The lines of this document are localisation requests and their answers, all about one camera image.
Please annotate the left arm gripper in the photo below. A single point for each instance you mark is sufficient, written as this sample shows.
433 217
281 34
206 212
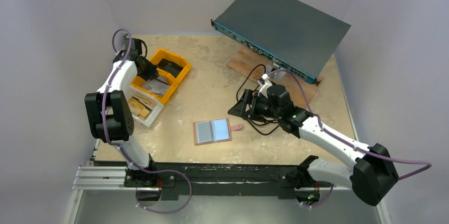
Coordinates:
152 72

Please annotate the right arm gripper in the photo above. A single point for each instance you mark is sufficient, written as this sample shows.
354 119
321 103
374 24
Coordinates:
248 102

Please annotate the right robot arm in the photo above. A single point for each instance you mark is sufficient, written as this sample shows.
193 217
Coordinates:
367 170

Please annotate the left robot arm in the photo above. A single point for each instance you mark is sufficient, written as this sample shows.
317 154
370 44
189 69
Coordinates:
109 116

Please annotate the grey credit cards in bin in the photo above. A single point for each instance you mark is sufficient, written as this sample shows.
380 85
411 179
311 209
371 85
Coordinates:
157 87

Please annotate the yellow bin with cards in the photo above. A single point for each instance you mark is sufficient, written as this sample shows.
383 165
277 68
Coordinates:
163 76

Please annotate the yellow cards in white bin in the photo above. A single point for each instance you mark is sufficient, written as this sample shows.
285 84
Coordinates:
140 108

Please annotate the black item in bin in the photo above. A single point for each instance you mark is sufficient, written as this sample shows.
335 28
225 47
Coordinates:
170 67

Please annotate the grey socket box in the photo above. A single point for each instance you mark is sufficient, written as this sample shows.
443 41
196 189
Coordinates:
277 69

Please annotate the yellow bin with black item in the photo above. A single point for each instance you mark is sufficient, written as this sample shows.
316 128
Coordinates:
180 60

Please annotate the wooden board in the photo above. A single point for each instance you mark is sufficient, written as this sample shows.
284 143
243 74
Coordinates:
245 60

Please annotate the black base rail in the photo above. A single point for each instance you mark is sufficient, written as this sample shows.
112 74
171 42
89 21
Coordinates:
306 187

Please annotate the aluminium frame rail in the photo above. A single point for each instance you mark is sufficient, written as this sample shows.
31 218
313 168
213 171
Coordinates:
105 178

